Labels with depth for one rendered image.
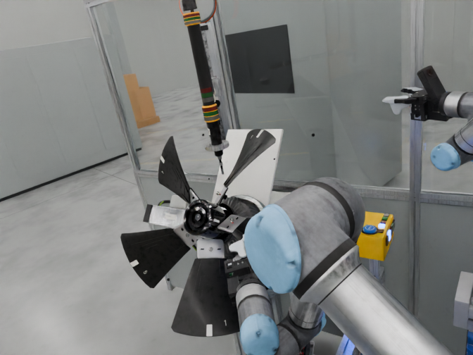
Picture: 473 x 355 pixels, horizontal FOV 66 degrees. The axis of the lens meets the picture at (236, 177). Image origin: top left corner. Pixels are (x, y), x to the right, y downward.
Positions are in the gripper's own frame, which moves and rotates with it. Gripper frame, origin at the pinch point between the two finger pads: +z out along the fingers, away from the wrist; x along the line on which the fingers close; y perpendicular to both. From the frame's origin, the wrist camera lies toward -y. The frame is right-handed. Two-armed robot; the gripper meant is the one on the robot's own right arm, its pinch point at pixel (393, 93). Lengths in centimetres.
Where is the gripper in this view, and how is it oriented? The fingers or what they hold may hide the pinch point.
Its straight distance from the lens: 140.5
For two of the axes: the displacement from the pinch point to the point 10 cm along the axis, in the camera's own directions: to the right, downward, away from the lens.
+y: 2.9, 8.6, 4.1
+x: 8.3, -4.4, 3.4
